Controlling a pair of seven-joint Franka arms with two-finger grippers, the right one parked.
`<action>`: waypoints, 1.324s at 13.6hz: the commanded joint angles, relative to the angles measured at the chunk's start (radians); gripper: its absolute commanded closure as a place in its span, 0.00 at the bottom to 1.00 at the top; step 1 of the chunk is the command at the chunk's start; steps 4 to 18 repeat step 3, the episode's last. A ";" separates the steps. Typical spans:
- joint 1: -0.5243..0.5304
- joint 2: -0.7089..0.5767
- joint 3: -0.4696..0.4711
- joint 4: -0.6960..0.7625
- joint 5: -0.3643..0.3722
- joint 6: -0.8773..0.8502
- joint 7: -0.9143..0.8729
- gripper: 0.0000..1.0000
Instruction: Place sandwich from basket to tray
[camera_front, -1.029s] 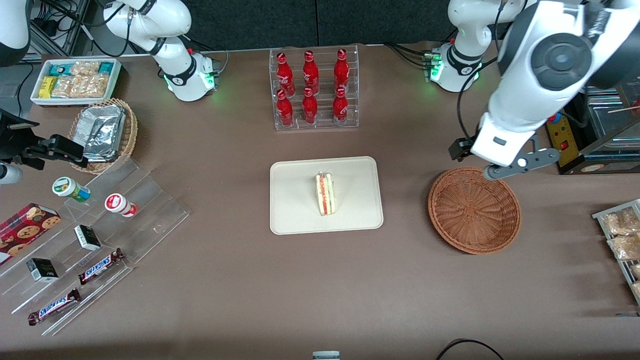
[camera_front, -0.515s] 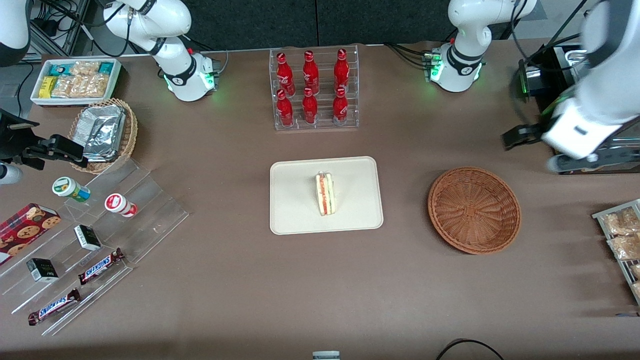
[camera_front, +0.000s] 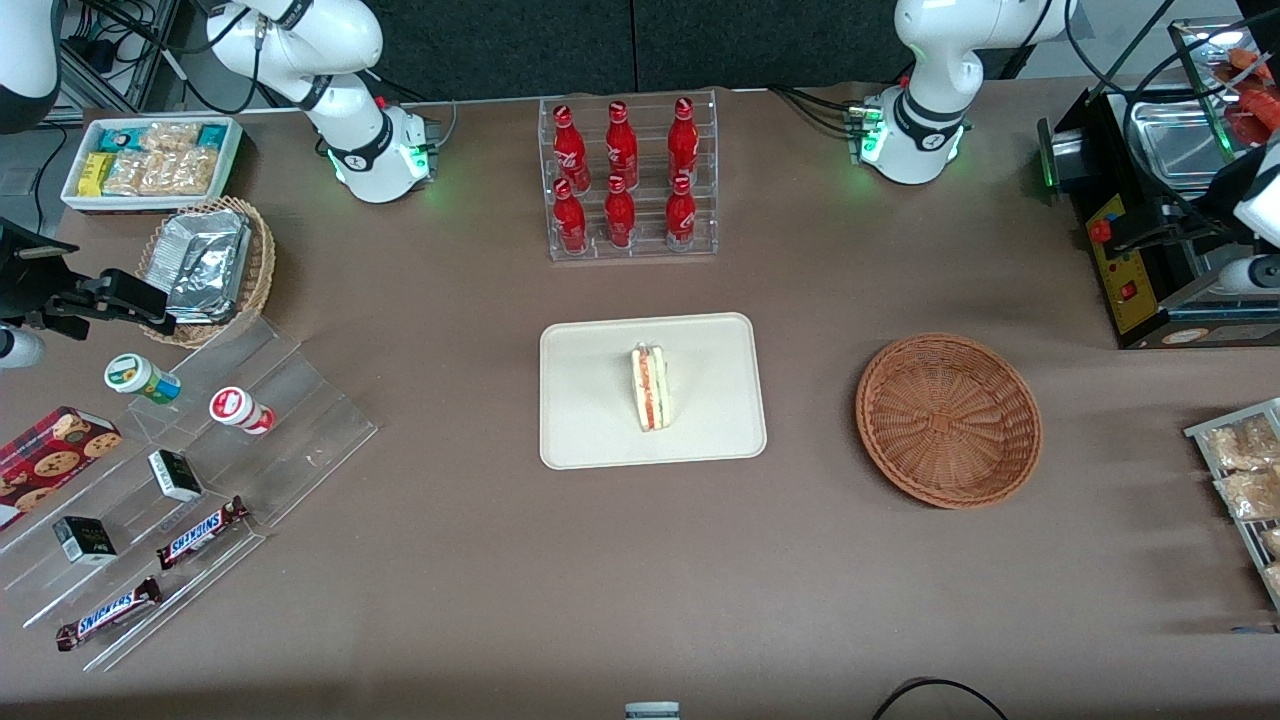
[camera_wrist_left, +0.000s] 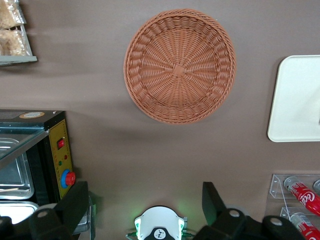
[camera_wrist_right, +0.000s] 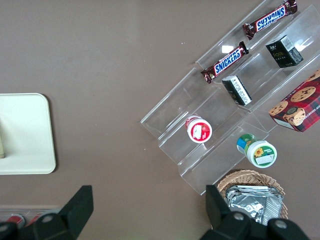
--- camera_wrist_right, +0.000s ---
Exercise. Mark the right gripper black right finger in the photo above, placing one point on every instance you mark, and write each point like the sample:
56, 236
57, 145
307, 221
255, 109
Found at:
225, 225

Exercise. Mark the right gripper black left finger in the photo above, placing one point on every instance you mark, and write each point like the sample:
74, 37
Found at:
65, 220

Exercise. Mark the light tan wicker basket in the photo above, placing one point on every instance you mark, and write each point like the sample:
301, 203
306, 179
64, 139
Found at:
250, 176

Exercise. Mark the beige plastic tray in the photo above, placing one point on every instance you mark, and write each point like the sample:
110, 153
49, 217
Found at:
27, 135

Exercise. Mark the red cola bottle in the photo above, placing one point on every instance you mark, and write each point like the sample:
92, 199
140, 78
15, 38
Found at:
15, 220
35, 219

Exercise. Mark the silver foil pouch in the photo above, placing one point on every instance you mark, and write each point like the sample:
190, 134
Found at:
252, 188
250, 207

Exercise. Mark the clear acrylic bottle rack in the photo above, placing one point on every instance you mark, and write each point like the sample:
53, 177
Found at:
32, 208

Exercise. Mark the green label gum bottle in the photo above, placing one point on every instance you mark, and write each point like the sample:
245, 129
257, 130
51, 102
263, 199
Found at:
262, 152

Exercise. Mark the red label gum bottle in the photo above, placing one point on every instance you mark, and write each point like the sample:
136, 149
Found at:
200, 130

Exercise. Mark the clear acrylic stepped shelf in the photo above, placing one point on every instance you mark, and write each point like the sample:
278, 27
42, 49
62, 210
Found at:
180, 112

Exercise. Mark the small black carton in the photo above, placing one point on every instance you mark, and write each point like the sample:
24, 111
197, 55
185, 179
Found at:
283, 52
237, 91

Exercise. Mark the red tartan cookie box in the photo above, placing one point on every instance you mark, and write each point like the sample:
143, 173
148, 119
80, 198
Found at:
300, 107

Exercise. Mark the Snickers chocolate bar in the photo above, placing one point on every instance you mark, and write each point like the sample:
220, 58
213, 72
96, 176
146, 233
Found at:
227, 62
271, 17

